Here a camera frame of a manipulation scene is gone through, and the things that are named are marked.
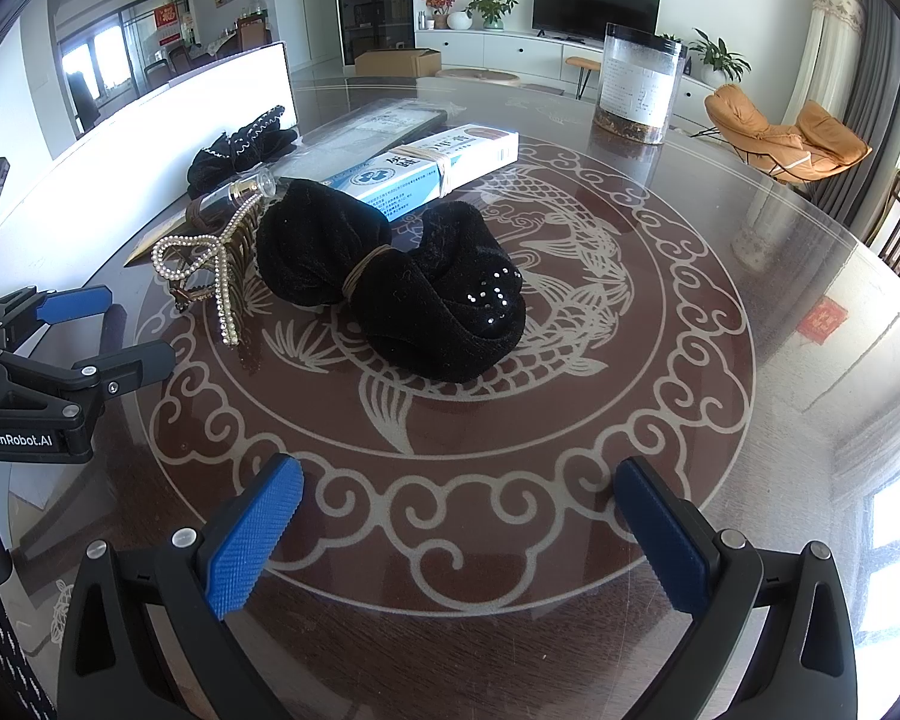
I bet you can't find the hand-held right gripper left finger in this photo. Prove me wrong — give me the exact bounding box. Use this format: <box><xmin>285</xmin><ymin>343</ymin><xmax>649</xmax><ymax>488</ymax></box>
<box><xmin>58</xmin><ymin>454</ymin><xmax>305</xmax><ymax>720</ymax></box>

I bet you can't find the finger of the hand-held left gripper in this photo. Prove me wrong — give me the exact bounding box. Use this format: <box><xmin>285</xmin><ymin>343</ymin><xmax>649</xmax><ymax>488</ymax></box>
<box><xmin>0</xmin><ymin>340</ymin><xmax>177</xmax><ymax>421</ymax></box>
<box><xmin>0</xmin><ymin>285</ymin><xmax>115</xmax><ymax>361</ymax></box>

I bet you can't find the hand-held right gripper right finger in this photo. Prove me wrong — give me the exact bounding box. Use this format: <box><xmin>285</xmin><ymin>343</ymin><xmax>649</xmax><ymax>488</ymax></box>
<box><xmin>613</xmin><ymin>456</ymin><xmax>860</xmax><ymax>720</ymax></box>

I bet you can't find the pearl hair claw clip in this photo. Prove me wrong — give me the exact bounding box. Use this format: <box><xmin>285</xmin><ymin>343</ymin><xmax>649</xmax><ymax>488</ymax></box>
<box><xmin>151</xmin><ymin>191</ymin><xmax>265</xmax><ymax>350</ymax></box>

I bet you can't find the large white cardboard box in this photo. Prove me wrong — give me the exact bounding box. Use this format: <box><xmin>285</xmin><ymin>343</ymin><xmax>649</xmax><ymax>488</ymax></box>
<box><xmin>0</xmin><ymin>40</ymin><xmax>299</xmax><ymax>316</ymax></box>

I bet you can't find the large black velvet bundle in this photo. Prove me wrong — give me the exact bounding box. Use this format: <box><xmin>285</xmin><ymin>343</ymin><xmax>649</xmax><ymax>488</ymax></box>
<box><xmin>257</xmin><ymin>176</ymin><xmax>527</xmax><ymax>385</ymax></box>

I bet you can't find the blue and white medicine box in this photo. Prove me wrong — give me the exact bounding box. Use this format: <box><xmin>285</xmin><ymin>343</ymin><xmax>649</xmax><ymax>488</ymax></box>
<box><xmin>321</xmin><ymin>126</ymin><xmax>520</xmax><ymax>222</ymax></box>

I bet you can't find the person's left forearm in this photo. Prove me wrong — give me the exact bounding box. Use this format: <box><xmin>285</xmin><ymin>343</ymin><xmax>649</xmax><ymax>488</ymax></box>
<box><xmin>0</xmin><ymin>577</ymin><xmax>57</xmax><ymax>720</ymax></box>

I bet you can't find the dark patterned glass desktop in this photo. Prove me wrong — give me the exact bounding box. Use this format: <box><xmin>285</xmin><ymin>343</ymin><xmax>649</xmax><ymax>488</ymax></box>
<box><xmin>11</xmin><ymin>75</ymin><xmax>900</xmax><ymax>720</ymax></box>

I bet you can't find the small glass vial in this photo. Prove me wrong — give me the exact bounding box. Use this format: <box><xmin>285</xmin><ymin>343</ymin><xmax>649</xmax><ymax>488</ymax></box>
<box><xmin>187</xmin><ymin>171</ymin><xmax>277</xmax><ymax>230</ymax></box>

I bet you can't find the small black trimmed scrunchie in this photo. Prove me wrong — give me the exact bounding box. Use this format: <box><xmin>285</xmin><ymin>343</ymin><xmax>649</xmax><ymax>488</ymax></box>
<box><xmin>186</xmin><ymin>103</ymin><xmax>301</xmax><ymax>200</ymax></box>

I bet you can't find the red door decoration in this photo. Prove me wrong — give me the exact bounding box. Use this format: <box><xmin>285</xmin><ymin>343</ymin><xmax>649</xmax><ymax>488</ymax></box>
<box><xmin>154</xmin><ymin>4</ymin><xmax>185</xmax><ymax>46</ymax></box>

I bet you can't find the dining table with chairs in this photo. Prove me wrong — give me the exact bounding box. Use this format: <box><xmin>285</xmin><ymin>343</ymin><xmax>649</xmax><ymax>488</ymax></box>
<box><xmin>142</xmin><ymin>15</ymin><xmax>275</xmax><ymax>87</ymax></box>

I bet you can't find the clear plastic packet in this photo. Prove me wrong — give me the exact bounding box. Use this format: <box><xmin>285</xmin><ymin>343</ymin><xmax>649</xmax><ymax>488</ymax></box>
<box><xmin>285</xmin><ymin>101</ymin><xmax>451</xmax><ymax>173</ymax></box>

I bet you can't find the brown cardboard shipping box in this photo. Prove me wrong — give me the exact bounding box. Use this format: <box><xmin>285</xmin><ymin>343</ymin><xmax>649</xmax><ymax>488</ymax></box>
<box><xmin>354</xmin><ymin>47</ymin><xmax>442</xmax><ymax>78</ymax></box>

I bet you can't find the orange lounge chair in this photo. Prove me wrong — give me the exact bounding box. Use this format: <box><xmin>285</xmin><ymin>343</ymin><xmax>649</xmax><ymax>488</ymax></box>
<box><xmin>703</xmin><ymin>84</ymin><xmax>873</xmax><ymax>185</ymax></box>

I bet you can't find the dark glass display cabinet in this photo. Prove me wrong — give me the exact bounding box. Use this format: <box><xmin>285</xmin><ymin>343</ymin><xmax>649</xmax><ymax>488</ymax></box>
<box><xmin>334</xmin><ymin>0</ymin><xmax>415</xmax><ymax>68</ymax></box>

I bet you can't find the clear cylindrical jar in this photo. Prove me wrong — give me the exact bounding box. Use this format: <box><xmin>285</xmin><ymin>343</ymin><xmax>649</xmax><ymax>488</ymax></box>
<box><xmin>592</xmin><ymin>22</ymin><xmax>687</xmax><ymax>145</ymax></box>

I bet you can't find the round wooden board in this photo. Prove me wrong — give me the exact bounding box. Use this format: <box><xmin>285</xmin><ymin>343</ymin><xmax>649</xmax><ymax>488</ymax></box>
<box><xmin>435</xmin><ymin>67</ymin><xmax>522</xmax><ymax>85</ymax></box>

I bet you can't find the red flower bouquet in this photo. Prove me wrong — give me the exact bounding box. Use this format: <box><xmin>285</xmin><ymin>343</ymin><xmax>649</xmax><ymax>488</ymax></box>
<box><xmin>420</xmin><ymin>0</ymin><xmax>466</xmax><ymax>29</ymax></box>

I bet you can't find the grey curtain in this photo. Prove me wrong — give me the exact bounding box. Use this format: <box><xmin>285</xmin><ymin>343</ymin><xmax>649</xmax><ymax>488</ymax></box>
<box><xmin>832</xmin><ymin>0</ymin><xmax>900</xmax><ymax>241</ymax></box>

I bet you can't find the wooden bench with hairpin legs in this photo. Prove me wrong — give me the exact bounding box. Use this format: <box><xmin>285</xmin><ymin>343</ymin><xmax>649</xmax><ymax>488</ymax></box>
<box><xmin>565</xmin><ymin>55</ymin><xmax>605</xmax><ymax>98</ymax></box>

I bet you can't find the broad-leaf potted plant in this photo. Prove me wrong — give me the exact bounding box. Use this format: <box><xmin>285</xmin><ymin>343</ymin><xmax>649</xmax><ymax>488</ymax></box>
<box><xmin>686</xmin><ymin>28</ymin><xmax>751</xmax><ymax>87</ymax></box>

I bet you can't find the white curtain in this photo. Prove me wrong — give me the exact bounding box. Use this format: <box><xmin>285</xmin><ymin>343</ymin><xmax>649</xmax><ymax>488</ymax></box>
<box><xmin>780</xmin><ymin>0</ymin><xmax>867</xmax><ymax>188</ymax></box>

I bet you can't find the white television cabinet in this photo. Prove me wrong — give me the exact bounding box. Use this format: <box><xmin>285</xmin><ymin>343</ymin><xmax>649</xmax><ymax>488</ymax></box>
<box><xmin>414</xmin><ymin>28</ymin><xmax>721</xmax><ymax>95</ymax></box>

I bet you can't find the bushy green potted plant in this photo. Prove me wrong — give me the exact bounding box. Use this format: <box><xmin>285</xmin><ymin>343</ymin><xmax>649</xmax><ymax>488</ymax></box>
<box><xmin>466</xmin><ymin>0</ymin><xmax>518</xmax><ymax>31</ymax></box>

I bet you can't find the black television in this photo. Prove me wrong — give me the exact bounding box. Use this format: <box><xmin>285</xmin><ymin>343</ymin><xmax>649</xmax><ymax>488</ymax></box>
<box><xmin>532</xmin><ymin>0</ymin><xmax>661</xmax><ymax>42</ymax></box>

